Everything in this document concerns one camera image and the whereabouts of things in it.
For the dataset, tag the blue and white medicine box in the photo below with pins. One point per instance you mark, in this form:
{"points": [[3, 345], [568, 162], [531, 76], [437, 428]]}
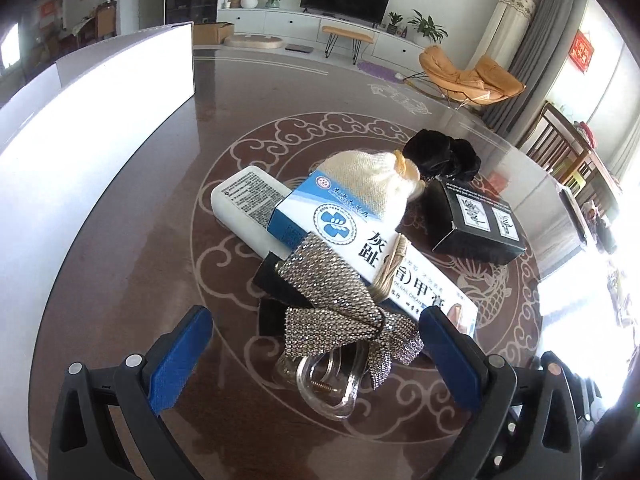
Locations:
{"points": [[350, 240]]}

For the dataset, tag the grey curtain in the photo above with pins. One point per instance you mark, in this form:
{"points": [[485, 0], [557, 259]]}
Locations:
{"points": [[550, 35]]}

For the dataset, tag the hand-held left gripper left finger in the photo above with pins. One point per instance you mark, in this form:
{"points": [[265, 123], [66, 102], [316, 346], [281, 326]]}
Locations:
{"points": [[175, 360]]}

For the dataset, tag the orange lounge chair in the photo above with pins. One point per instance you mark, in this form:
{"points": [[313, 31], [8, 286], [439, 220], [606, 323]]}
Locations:
{"points": [[450, 72]]}

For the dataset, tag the beige pet bed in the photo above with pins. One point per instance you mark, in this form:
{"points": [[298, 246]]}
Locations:
{"points": [[252, 42]]}

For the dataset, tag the wooden bench with metal legs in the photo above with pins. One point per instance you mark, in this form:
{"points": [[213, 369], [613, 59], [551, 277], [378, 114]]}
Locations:
{"points": [[347, 32]]}

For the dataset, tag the purple floor mat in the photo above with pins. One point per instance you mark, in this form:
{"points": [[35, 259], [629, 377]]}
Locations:
{"points": [[377, 71]]}

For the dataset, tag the black cardboard box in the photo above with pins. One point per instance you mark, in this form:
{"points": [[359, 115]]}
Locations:
{"points": [[465, 230]]}

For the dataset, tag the clear plastic claw clip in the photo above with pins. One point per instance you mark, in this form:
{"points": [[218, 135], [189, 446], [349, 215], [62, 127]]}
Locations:
{"points": [[345, 405]]}

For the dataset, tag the wooden dining chair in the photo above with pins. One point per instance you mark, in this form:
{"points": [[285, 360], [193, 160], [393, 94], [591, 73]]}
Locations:
{"points": [[560, 145]]}

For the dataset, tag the white power bank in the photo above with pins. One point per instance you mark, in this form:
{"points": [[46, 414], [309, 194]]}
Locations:
{"points": [[245, 200]]}

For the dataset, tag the silver rhinestone bow hair clip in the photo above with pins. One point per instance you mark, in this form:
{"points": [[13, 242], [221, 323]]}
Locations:
{"points": [[325, 280]]}

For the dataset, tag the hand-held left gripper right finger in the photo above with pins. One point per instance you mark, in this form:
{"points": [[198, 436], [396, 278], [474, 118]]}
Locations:
{"points": [[450, 355]]}

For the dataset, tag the remote control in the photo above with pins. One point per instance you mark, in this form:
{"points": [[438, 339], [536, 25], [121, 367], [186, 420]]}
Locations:
{"points": [[572, 215]]}

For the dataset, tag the red wall decoration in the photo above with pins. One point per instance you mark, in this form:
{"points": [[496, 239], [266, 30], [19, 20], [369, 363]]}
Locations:
{"points": [[581, 51]]}

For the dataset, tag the covered standing air conditioner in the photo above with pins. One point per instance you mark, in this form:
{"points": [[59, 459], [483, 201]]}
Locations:
{"points": [[510, 20]]}

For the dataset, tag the white television cabinet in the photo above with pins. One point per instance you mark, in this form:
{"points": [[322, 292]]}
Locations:
{"points": [[290, 25]]}

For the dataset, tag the black velvet scrunchie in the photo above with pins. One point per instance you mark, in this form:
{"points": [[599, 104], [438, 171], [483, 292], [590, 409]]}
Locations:
{"points": [[440, 155]]}

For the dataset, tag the small potted plant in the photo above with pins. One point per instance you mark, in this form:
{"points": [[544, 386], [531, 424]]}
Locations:
{"points": [[394, 22]]}

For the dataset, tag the brown patterned glass desktop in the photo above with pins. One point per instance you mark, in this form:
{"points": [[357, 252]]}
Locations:
{"points": [[165, 240]]}

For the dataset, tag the large leafy potted plant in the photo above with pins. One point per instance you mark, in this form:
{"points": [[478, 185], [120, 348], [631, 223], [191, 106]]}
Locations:
{"points": [[427, 25]]}

